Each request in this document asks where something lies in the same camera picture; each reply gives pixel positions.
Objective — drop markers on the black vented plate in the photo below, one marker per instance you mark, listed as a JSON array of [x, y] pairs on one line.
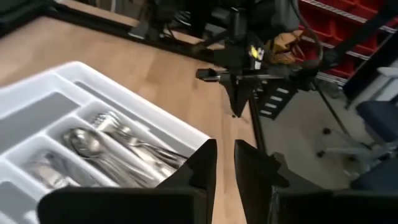
[[276, 99]]

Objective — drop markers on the silver fork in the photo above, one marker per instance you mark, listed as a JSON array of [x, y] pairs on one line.
[[104, 119], [124, 130]]

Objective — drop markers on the black diagonal rack bar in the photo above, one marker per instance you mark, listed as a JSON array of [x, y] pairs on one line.
[[363, 34]]

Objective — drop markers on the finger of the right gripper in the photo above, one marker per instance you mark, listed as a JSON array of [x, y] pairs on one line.
[[243, 93], [232, 96]]

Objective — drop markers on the white plastic cutlery tray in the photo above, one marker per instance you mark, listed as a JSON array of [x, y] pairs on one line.
[[130, 102]]

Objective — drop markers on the blue chair seat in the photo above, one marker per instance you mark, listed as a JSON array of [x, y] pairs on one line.
[[379, 174]]

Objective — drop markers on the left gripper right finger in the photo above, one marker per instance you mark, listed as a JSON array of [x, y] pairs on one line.
[[255, 174]]

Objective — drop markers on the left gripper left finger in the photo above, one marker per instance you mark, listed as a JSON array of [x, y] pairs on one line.
[[202, 174]]

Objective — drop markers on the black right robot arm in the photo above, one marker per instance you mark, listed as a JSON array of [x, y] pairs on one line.
[[202, 12]]

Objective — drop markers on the blue office chair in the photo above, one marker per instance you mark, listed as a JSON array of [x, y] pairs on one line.
[[376, 118]]

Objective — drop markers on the tan bundle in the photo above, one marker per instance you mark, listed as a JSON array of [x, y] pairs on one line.
[[284, 46]]

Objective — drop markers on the silver spoon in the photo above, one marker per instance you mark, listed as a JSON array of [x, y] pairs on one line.
[[102, 158], [82, 141]]

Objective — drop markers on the rack with red bins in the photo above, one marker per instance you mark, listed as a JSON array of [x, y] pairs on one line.
[[342, 12]]

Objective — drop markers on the grey bag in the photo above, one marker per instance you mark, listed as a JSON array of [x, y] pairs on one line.
[[286, 14]]

